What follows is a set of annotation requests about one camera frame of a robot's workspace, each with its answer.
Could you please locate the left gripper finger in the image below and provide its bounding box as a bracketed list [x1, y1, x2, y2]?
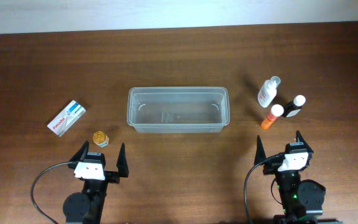
[116, 143, 129, 178]
[70, 140, 89, 162]

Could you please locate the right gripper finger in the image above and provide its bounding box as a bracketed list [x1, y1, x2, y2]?
[254, 135, 267, 166]
[296, 130, 306, 144]

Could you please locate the small gold lid jar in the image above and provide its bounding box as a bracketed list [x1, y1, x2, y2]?
[93, 131, 109, 147]

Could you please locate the dark bottle white cap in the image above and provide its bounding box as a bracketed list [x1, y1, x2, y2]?
[282, 95, 306, 118]

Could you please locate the orange tube white cap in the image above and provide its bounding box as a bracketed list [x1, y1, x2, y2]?
[260, 104, 284, 129]

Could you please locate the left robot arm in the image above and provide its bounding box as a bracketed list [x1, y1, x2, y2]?
[63, 141, 129, 224]

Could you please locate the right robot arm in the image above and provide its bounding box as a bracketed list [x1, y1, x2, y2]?
[254, 131, 340, 223]

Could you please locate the clear plastic container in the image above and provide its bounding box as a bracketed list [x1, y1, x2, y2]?
[127, 86, 230, 133]

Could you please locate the white Panadol box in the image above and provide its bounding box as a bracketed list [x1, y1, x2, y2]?
[47, 100, 86, 137]

